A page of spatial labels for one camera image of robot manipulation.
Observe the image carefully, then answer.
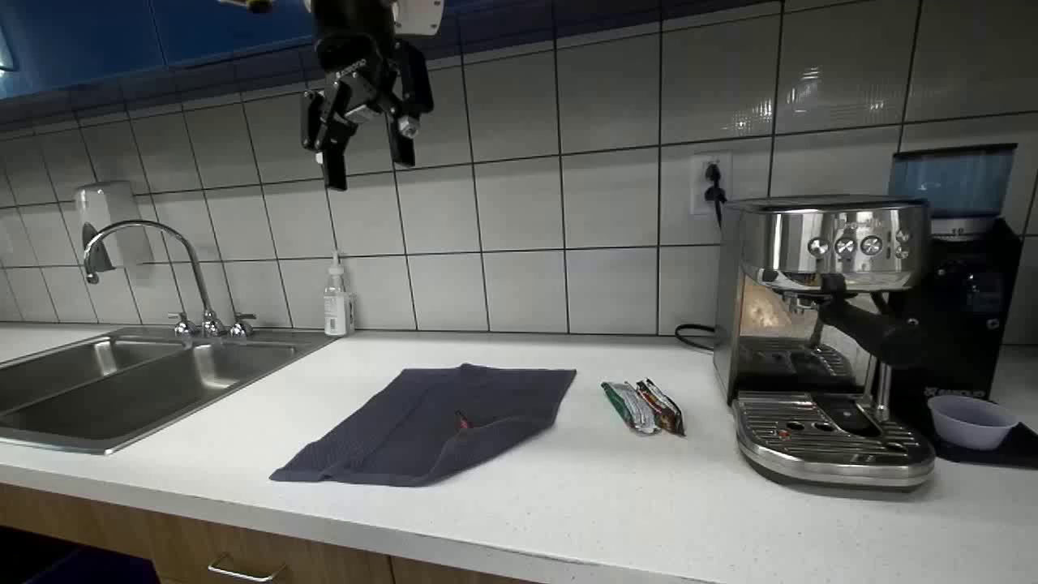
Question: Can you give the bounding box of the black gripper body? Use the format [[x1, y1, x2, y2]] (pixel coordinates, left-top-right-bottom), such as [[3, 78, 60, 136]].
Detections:
[[308, 0, 435, 114]]

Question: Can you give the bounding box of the dark grey towel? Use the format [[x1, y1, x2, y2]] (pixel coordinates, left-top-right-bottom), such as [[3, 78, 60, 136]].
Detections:
[[277, 362, 573, 488]]

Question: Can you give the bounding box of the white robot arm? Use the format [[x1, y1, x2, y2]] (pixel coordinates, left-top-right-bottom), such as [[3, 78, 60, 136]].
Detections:
[[300, 0, 445, 192]]

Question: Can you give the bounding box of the clear soap pump bottle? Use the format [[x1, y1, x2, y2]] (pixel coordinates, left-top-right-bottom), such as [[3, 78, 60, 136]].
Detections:
[[326, 261, 354, 338]]

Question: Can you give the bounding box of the chrome faucet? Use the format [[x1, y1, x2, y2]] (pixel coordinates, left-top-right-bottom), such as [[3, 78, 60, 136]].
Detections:
[[77, 216, 262, 340]]

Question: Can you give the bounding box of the stainless steel sink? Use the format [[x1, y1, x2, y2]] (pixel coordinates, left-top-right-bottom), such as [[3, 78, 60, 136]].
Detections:
[[0, 331, 320, 454]]

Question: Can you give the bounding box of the green snack packet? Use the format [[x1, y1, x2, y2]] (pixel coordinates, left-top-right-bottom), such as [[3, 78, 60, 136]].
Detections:
[[605, 382, 660, 436]]

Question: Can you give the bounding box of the brown snack packet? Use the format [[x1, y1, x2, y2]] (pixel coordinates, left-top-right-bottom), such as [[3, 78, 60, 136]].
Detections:
[[637, 379, 686, 438]]

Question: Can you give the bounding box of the silver espresso machine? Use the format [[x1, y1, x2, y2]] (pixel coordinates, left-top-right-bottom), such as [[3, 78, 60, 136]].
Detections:
[[714, 195, 933, 491]]

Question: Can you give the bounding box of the black coffee grinder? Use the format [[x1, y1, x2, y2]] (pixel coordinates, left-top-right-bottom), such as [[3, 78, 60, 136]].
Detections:
[[889, 144, 1022, 396]]

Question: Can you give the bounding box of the small translucent cup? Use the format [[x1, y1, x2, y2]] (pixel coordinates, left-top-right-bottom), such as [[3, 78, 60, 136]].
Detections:
[[929, 396, 1020, 451]]

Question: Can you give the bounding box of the white wall dispenser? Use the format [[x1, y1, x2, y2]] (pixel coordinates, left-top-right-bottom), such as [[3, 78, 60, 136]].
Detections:
[[75, 183, 152, 274]]

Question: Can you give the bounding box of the white wall outlet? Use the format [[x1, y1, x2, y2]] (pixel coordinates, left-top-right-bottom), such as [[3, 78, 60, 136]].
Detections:
[[691, 159, 727, 222]]

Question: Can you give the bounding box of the black power cable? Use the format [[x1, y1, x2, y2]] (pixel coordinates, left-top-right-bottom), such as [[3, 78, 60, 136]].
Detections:
[[673, 159, 730, 353]]

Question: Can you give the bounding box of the silver drawer handle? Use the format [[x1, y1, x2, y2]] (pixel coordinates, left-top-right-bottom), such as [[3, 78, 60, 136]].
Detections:
[[206, 560, 277, 584]]

